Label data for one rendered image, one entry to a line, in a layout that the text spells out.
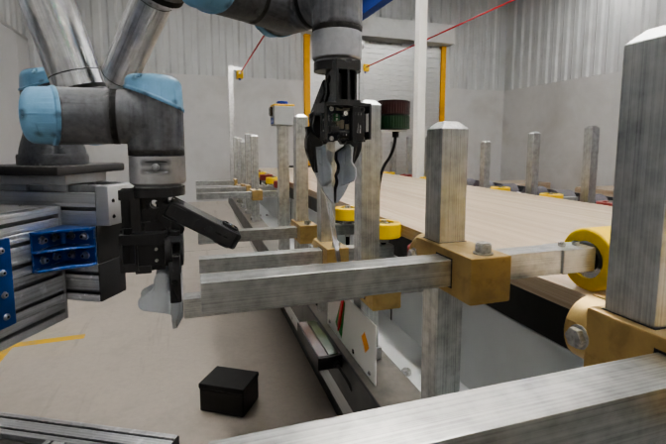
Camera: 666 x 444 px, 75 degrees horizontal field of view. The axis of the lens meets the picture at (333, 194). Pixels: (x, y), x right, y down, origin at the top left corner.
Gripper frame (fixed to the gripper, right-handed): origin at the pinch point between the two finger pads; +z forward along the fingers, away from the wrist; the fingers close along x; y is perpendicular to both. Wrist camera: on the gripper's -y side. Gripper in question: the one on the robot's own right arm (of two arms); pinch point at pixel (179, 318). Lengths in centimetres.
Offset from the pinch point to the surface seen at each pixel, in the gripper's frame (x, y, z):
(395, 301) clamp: 5.0, -33.2, -0.6
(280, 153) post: -78, -31, -23
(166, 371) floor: -147, 14, 83
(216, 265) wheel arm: -23.5, -6.5, -1.3
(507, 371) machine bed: 10, -52, 12
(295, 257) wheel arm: -23.5, -23.1, -1.7
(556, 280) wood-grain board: 21, -49, -7
